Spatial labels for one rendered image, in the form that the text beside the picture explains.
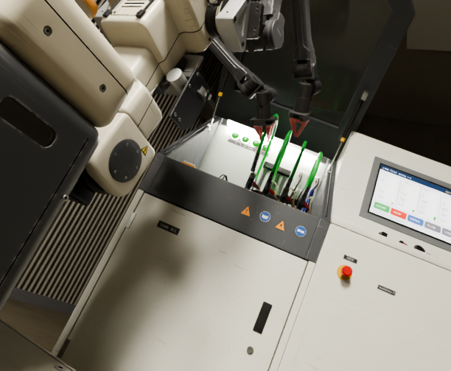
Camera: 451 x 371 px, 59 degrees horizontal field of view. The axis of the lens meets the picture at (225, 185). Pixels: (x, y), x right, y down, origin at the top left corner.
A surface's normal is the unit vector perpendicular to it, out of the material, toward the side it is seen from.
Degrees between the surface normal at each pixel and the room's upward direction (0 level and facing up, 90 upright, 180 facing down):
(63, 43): 90
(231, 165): 90
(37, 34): 90
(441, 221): 76
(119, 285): 90
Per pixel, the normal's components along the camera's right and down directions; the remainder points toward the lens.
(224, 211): -0.01, -0.33
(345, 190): 0.08, -0.52
